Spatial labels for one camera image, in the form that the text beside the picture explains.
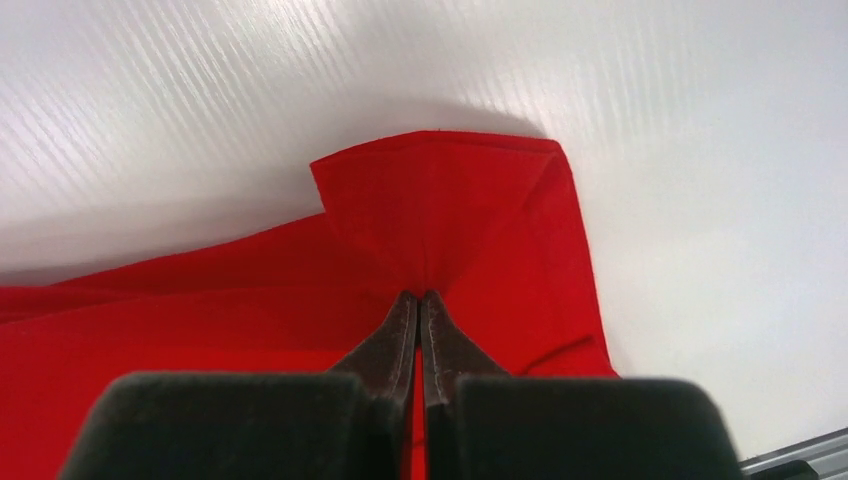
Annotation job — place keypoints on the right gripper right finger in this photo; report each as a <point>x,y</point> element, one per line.
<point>483,423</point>

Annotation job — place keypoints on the red t-shirt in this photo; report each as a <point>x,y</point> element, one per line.
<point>491,222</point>

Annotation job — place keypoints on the aluminium frame rail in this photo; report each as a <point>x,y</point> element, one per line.
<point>823,457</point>

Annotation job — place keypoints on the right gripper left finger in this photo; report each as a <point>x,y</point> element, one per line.
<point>353,421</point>

